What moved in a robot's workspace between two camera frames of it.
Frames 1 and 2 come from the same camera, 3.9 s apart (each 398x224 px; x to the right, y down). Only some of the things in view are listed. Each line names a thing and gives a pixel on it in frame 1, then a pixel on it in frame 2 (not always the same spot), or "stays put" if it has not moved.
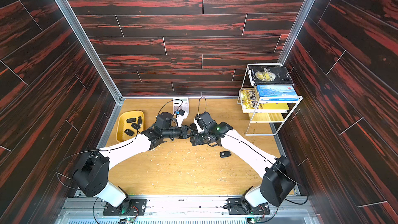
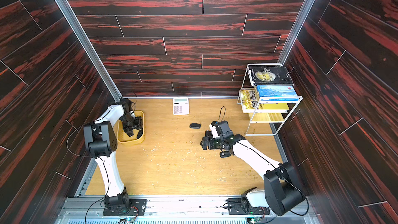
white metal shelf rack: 269,96 stays put
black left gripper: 183,130 to 138,124
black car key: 225,154 stays put
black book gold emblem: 270,75 stays put
